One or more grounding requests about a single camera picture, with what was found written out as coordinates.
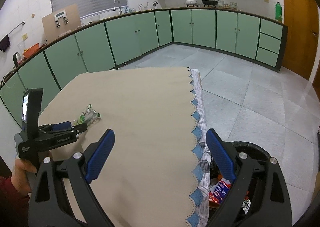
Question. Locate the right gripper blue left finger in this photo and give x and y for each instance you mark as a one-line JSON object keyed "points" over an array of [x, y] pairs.
{"points": [[49, 204]]}

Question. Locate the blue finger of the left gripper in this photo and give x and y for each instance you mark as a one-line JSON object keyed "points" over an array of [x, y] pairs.
{"points": [[80, 128], [62, 126]]}

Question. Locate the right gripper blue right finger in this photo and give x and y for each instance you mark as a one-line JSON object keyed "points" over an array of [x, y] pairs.
{"points": [[220, 154]]}

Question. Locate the clear green snack wrapper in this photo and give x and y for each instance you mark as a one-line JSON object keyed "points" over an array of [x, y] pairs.
{"points": [[88, 116]]}

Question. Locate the blue chips bag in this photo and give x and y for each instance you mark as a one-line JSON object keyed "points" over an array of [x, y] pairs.
{"points": [[218, 192]]}

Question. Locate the black trash bin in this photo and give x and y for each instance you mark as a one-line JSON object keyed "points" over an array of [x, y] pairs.
{"points": [[250, 174]]}

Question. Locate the green lower kitchen cabinets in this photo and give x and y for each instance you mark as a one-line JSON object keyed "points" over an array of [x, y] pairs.
{"points": [[109, 43]]}

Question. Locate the chrome kitchen faucet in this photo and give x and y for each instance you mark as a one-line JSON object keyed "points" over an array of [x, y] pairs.
{"points": [[117, 6]]}

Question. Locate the person's left hand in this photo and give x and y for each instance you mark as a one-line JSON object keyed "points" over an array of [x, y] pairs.
{"points": [[19, 177]]}

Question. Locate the steel electric kettle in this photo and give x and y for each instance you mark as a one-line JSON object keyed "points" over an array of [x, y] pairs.
{"points": [[17, 59]]}

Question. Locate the orange plastic basin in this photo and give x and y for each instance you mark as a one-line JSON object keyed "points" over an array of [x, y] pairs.
{"points": [[30, 51]]}

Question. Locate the dark hanging towel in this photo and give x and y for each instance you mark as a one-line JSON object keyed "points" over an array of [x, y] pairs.
{"points": [[5, 43]]}

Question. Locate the wooden cutting board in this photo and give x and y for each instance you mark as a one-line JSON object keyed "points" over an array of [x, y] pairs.
{"points": [[52, 33]]}

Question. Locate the black wok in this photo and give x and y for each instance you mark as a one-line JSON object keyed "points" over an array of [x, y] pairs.
{"points": [[210, 3]]}

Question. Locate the green thermos bottle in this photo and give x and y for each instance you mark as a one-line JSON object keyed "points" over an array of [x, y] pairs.
{"points": [[278, 12]]}

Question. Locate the white cooking pot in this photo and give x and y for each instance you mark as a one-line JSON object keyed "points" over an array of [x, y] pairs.
{"points": [[191, 3]]}

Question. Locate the brown wooden door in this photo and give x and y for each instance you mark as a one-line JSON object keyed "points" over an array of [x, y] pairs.
{"points": [[301, 18]]}

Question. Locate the chrome towel rail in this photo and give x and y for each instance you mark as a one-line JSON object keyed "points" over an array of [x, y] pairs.
{"points": [[16, 27]]}

